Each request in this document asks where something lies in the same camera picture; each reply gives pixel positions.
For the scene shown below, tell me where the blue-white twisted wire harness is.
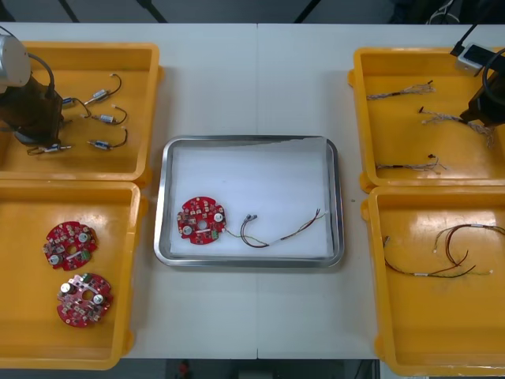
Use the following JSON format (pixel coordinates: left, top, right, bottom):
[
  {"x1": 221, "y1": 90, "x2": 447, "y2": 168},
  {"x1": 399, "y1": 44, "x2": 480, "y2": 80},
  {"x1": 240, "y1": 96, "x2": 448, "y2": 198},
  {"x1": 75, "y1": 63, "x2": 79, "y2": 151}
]
[
  {"x1": 375, "y1": 153, "x2": 449, "y2": 174},
  {"x1": 366, "y1": 80, "x2": 436, "y2": 101},
  {"x1": 417, "y1": 105, "x2": 496, "y2": 149}
]

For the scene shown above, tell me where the round red circuit board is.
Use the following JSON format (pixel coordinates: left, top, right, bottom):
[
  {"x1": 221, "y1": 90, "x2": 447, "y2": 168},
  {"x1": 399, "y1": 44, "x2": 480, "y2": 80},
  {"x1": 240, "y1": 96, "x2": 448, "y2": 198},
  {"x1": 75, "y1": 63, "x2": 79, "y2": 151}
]
[
  {"x1": 42, "y1": 221, "x2": 98, "y2": 272},
  {"x1": 56, "y1": 272, "x2": 114, "y2": 328},
  {"x1": 176, "y1": 196, "x2": 228, "y2": 246}
]

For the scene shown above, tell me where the red black green-yellow wire harness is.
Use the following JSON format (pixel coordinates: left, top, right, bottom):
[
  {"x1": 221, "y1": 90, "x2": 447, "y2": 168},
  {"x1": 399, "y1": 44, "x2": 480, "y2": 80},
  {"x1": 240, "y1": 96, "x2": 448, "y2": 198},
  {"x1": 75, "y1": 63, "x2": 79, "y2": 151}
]
[
  {"x1": 220, "y1": 208, "x2": 328, "y2": 250},
  {"x1": 432, "y1": 223, "x2": 505, "y2": 268},
  {"x1": 383, "y1": 235, "x2": 494, "y2": 280}
]

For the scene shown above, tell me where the yellow-orange plastic bin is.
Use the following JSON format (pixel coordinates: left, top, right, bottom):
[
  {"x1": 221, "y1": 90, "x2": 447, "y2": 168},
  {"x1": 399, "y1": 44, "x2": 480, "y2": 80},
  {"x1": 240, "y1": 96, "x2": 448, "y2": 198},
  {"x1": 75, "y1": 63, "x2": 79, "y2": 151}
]
[
  {"x1": 0, "y1": 41, "x2": 163, "y2": 189},
  {"x1": 361, "y1": 185, "x2": 505, "y2": 378},
  {"x1": 346, "y1": 47, "x2": 505, "y2": 194},
  {"x1": 0, "y1": 179, "x2": 148, "y2": 372}
]

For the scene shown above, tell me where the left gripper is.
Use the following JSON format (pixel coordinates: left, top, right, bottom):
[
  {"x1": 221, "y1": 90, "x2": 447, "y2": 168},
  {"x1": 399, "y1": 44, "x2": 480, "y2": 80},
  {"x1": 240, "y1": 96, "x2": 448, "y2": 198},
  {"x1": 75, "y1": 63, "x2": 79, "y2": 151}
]
[{"x1": 0, "y1": 74, "x2": 65, "y2": 156}]

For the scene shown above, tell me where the steel tray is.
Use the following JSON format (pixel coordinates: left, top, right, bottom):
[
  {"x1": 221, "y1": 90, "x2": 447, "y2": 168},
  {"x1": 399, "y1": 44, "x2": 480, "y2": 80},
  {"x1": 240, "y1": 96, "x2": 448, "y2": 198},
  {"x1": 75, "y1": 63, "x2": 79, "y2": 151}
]
[{"x1": 153, "y1": 135, "x2": 345, "y2": 269}]

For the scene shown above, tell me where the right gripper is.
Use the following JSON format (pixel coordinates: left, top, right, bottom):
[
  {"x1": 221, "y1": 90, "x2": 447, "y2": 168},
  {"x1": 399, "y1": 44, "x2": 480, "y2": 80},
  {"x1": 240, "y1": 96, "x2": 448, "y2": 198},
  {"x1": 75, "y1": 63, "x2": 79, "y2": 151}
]
[{"x1": 458, "y1": 73, "x2": 505, "y2": 129}]

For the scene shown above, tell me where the small metal solenoid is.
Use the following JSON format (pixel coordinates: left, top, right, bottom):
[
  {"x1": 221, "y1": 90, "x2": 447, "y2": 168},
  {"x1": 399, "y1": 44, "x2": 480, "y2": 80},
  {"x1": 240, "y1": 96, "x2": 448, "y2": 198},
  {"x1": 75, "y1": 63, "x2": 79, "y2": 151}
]
[
  {"x1": 82, "y1": 73, "x2": 122, "y2": 107},
  {"x1": 26, "y1": 144, "x2": 75, "y2": 156},
  {"x1": 87, "y1": 126, "x2": 129, "y2": 152},
  {"x1": 61, "y1": 96, "x2": 94, "y2": 119},
  {"x1": 80, "y1": 104, "x2": 129, "y2": 126}
]

